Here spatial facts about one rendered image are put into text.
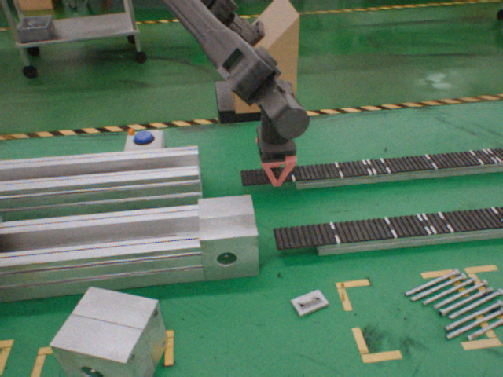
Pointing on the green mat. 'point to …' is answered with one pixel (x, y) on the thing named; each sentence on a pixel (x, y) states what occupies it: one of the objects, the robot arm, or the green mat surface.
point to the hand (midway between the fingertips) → (275, 175)
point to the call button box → (146, 142)
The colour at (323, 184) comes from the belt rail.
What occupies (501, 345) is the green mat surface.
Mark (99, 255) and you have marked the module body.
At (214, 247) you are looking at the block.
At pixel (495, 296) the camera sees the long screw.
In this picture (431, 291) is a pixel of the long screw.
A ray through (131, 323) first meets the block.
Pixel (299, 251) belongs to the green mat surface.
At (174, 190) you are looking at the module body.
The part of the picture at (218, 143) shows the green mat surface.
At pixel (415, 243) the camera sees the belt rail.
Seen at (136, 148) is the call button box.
